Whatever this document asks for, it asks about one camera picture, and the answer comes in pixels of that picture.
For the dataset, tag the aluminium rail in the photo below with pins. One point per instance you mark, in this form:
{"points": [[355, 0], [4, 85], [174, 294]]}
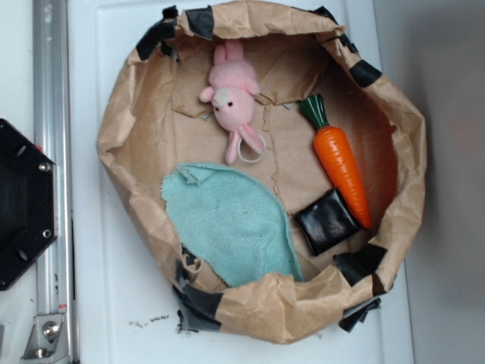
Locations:
{"points": [[55, 267]]}

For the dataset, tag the orange toy carrot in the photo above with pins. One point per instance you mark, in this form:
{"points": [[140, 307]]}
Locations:
{"points": [[335, 154]]}

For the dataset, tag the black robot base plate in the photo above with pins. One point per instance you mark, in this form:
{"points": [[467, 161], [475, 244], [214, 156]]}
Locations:
{"points": [[27, 204]]}

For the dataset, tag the metal corner bracket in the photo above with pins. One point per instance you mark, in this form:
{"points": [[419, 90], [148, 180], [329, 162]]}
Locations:
{"points": [[48, 341]]}

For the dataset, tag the teal cloth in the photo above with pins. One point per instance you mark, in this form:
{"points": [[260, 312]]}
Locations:
{"points": [[230, 220]]}

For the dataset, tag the pink plush bunny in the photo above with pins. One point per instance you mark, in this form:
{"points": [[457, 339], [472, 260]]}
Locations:
{"points": [[232, 89]]}

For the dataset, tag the brown paper bag bin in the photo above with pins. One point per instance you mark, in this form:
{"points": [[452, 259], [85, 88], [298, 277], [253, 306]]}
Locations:
{"points": [[154, 122]]}

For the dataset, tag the black box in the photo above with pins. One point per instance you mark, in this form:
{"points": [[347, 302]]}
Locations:
{"points": [[326, 222]]}

